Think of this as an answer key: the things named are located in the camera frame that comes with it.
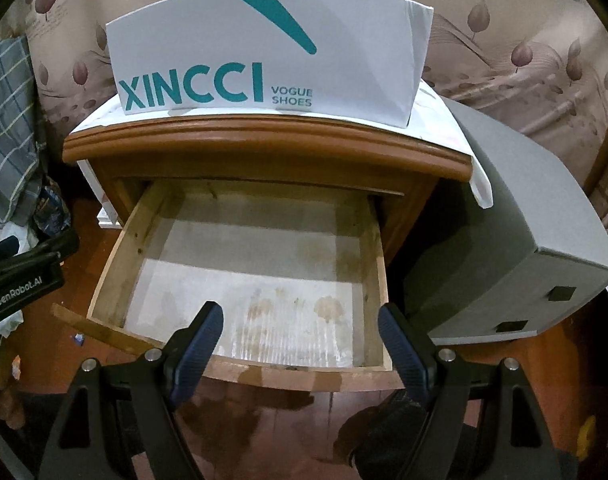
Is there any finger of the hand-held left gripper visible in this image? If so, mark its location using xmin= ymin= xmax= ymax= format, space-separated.
xmin=34 ymin=231 xmax=80 ymax=261
xmin=0 ymin=236 xmax=22 ymax=268

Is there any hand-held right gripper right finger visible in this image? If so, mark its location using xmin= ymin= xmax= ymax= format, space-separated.
xmin=378 ymin=302 xmax=565 ymax=480

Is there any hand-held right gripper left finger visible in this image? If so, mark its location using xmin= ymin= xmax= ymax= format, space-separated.
xmin=38 ymin=301 xmax=223 ymax=480

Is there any white plastic bag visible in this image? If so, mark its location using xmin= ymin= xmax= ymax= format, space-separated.
xmin=0 ymin=217 xmax=39 ymax=341

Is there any grey plaid cloth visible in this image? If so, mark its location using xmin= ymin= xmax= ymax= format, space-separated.
xmin=0 ymin=35 xmax=44 ymax=226

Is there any blue crumpled packet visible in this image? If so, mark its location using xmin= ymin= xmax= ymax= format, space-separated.
xmin=34 ymin=185 xmax=72 ymax=236

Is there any white patterned table cover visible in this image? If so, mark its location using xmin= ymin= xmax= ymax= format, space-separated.
xmin=66 ymin=77 xmax=496 ymax=211

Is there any wooden nightstand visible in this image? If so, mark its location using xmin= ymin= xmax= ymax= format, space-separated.
xmin=62 ymin=110 xmax=474 ymax=271

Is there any person's foot in dark sock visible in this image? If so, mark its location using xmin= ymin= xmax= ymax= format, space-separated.
xmin=334 ymin=392 xmax=465 ymax=480

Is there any person's left hand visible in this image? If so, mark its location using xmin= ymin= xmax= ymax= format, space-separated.
xmin=0 ymin=345 xmax=27 ymax=428

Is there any grey box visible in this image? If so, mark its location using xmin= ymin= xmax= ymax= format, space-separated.
xmin=401 ymin=97 xmax=608 ymax=346

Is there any white shoe box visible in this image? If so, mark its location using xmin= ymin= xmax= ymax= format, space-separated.
xmin=105 ymin=0 xmax=435 ymax=128

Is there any wooden drawer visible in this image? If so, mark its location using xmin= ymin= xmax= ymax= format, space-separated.
xmin=51 ymin=177 xmax=407 ymax=393

